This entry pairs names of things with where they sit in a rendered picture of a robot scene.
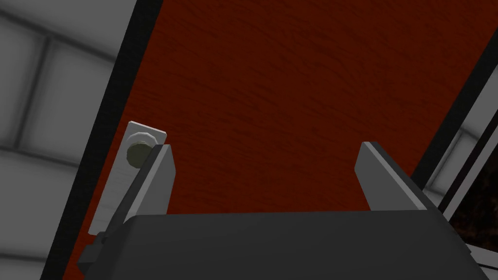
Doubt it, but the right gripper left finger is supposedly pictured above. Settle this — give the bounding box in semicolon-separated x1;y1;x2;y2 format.
104;143;177;237

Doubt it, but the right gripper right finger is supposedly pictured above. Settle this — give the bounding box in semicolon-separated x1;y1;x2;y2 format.
354;141;444;212

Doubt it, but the red-brown wooden door leaf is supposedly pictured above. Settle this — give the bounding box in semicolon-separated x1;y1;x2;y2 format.
62;0;498;280

